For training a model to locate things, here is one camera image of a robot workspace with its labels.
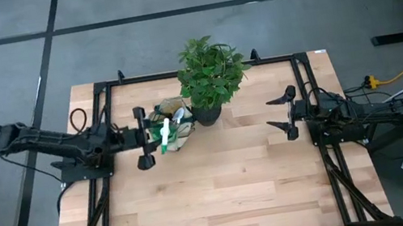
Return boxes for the green spray bottle white head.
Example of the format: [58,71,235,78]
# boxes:
[155,116,183,156]

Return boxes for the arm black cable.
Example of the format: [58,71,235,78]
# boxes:
[68,106,90,135]
[301,78,333,104]

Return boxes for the steel trowel with wooden handle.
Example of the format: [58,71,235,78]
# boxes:
[170,106,189,126]

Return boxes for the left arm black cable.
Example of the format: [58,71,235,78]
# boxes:
[68,106,90,135]

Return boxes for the cream and green gardening bag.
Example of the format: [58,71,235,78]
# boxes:
[142,93,201,157]

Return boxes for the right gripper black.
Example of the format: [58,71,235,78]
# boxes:
[261,82,316,145]

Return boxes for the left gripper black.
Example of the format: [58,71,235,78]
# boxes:
[120,101,172,174]

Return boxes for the green plant in black pot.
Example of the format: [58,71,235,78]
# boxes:
[171,28,261,131]

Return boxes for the black aluminium table frame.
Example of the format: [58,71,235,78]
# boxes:
[26,28,395,226]

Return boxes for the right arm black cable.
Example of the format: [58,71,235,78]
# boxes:
[301,78,333,104]

